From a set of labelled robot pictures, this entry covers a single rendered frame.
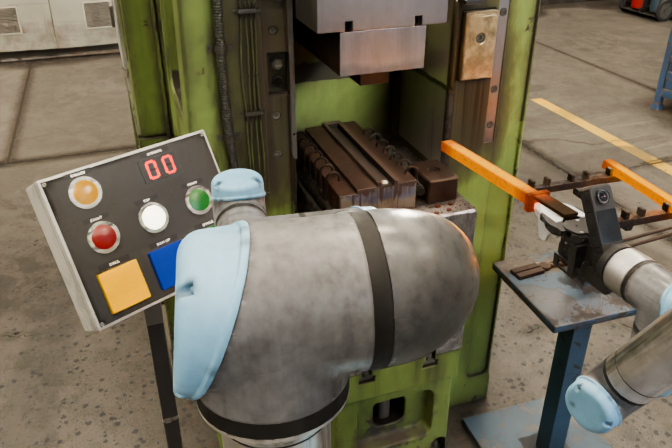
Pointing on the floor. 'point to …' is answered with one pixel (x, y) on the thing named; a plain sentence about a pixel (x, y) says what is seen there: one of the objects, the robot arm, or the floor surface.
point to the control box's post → (163, 373)
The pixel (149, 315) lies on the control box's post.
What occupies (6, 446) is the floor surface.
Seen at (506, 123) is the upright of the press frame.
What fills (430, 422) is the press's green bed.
